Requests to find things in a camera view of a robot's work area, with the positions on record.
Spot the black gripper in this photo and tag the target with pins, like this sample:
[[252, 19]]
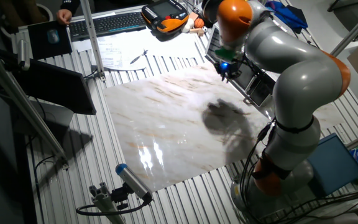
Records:
[[227, 68]]

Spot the black sleeved forearm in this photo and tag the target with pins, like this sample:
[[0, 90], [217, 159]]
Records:
[[71, 4]]

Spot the silver orange robot arm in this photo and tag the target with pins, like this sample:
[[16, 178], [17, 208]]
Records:
[[306, 77]]

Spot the silver microwave body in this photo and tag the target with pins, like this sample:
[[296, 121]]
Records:
[[261, 90]]

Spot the person's bare hand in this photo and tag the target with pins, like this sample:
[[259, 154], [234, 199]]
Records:
[[64, 17]]

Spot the small soccer ball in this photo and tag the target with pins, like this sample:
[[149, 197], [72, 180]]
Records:
[[204, 29]]

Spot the wooden block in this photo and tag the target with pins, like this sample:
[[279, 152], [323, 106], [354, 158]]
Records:
[[196, 31]]

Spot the small orange basketball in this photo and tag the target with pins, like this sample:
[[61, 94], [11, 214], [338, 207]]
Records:
[[199, 23]]

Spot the printed paper sheet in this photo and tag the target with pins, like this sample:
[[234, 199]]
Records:
[[110, 56], [172, 46]]

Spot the white rounded toy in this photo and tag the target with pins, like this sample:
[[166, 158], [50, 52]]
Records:
[[187, 26]]

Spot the black round drum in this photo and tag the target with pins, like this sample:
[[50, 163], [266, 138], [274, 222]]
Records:
[[208, 11]]

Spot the tan cube block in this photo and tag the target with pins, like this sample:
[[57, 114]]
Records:
[[193, 16]]

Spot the white marble pattern board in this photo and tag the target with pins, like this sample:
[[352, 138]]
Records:
[[166, 124]]

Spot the blue cloth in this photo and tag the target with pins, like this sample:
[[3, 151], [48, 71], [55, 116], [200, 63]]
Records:
[[286, 14]]

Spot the black orange teach pendant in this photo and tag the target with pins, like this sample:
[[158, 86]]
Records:
[[166, 18]]

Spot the black pen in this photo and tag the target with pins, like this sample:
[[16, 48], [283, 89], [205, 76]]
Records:
[[138, 57]]

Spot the long aluminium profile bar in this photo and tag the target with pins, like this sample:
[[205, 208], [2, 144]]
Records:
[[353, 31]]

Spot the black computer keyboard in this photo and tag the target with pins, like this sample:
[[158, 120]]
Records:
[[104, 25]]

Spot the blue box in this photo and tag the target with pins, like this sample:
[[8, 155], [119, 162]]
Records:
[[334, 165]]

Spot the black flat monitor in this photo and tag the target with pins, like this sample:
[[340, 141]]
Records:
[[57, 87]]

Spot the grey computer mouse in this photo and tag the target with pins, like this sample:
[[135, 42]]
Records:
[[53, 36]]

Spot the grey monitor base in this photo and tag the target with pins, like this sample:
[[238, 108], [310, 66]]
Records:
[[51, 119]]

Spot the black mouse pad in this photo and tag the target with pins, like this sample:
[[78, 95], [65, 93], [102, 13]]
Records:
[[39, 46]]

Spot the green gripper mount adapter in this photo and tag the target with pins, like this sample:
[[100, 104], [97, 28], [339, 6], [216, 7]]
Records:
[[225, 54]]

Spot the silver camera with blue end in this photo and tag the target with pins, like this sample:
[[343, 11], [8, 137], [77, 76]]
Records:
[[132, 181]]

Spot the upright aluminium profile post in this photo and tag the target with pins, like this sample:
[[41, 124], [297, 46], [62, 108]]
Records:
[[91, 37]]

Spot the black camera clamp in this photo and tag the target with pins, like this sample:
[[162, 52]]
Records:
[[120, 196]]

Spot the short aluminium profile mount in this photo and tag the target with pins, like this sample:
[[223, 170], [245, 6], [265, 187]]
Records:
[[104, 205]]

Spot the slanted aluminium frame bar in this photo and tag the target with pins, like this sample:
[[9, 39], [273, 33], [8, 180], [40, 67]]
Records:
[[26, 105]]

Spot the silver depth camera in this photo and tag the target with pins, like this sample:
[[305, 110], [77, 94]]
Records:
[[23, 54]]

